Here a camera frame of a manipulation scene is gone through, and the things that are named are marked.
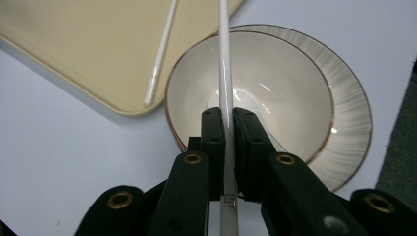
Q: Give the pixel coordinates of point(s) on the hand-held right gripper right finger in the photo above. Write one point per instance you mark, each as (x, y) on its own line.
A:
(250, 154)

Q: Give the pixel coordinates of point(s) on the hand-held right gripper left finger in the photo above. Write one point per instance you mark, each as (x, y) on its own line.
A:
(214, 147)

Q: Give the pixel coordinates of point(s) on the white bowl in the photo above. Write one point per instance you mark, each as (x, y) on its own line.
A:
(278, 82)

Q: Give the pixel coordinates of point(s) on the white chopstick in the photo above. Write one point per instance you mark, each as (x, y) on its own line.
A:
(160, 55)
(226, 65)

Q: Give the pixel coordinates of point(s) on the white ribbed plate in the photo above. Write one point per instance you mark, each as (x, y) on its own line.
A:
(350, 131)

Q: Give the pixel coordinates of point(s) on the beige tray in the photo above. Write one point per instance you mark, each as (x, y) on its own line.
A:
(82, 49)

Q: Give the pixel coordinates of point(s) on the white table board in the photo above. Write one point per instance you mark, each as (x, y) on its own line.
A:
(65, 164)

